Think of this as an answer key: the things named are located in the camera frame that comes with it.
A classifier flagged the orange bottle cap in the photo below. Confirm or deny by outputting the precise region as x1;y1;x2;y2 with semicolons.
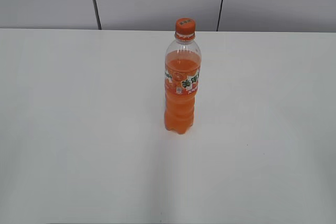
175;18;196;35

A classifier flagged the orange soda plastic bottle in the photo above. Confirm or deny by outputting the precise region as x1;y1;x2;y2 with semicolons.
164;33;202;134

